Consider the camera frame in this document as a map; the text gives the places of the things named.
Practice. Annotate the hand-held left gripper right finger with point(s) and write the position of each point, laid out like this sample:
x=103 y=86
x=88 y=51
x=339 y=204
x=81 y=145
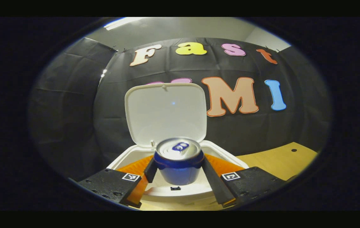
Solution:
x=215 y=182

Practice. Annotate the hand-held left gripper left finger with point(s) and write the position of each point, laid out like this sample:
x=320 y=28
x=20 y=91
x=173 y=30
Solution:
x=151 y=171

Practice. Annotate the blue pop can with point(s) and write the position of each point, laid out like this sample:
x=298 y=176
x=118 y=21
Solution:
x=178 y=171

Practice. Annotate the white desktop garbage bin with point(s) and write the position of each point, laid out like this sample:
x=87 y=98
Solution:
x=165 y=114

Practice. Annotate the wooden desktop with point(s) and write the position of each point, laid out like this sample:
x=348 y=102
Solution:
x=272 y=161

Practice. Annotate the black backdrop cloth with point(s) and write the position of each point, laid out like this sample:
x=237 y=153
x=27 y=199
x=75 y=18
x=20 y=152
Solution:
x=72 y=110

